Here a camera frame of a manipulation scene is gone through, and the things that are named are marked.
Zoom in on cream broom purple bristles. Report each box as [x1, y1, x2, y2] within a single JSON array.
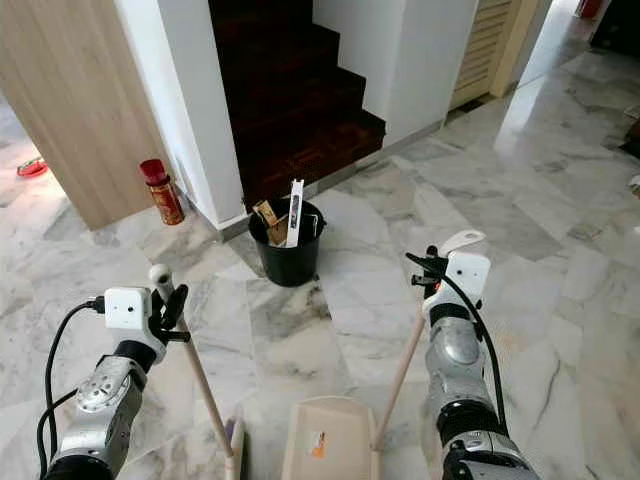
[[147, 264, 247, 480]]

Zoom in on white carton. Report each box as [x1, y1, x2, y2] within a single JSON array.
[[286, 178, 306, 249]]

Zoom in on cream long-handled dustpan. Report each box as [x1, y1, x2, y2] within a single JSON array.
[[280, 230, 487, 480]]

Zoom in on red floor dish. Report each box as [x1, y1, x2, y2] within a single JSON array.
[[17, 155, 49, 179]]

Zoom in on red capped spray can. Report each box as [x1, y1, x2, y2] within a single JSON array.
[[140, 158, 187, 226]]

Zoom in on black bucket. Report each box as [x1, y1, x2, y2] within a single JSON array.
[[248, 198, 328, 288]]

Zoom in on wooden block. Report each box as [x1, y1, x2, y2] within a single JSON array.
[[253, 200, 291, 247]]

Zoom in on dark wooden staircase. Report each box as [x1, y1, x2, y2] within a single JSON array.
[[208, 0, 388, 211]]

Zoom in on cream louvred door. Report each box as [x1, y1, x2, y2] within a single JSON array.
[[448, 0, 553, 111]]

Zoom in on black upright panel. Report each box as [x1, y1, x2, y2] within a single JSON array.
[[590, 0, 640, 56]]

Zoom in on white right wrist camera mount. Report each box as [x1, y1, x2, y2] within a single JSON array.
[[440, 250, 492, 313]]

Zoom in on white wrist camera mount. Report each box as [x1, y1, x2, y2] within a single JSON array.
[[440, 250, 492, 313], [105, 286, 169, 363]]

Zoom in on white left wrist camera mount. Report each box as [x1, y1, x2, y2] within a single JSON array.
[[105, 286, 169, 363]]

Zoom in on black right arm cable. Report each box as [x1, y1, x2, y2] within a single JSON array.
[[445, 270, 511, 431]]

